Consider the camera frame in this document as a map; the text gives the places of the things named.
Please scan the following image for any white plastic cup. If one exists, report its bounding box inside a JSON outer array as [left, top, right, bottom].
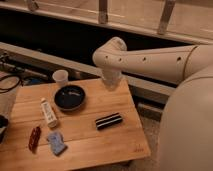
[[52, 70, 68, 87]]

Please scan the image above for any dark blue bowl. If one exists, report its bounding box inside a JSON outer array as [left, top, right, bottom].
[[54, 85, 86, 111]]

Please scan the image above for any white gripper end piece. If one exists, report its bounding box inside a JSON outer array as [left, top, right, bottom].
[[102, 69, 122, 91]]

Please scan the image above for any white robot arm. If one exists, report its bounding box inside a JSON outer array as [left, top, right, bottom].
[[93, 37, 213, 171]]

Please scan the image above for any black cable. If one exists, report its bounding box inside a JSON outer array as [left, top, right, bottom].
[[0, 74, 23, 94]]

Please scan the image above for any black object at left edge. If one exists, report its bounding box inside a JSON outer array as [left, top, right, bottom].
[[0, 115, 9, 143]]

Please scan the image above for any white tube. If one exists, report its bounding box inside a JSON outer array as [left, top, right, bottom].
[[41, 98, 58, 128]]

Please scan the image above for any black white striped eraser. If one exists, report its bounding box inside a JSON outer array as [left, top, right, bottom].
[[95, 113, 123, 130]]

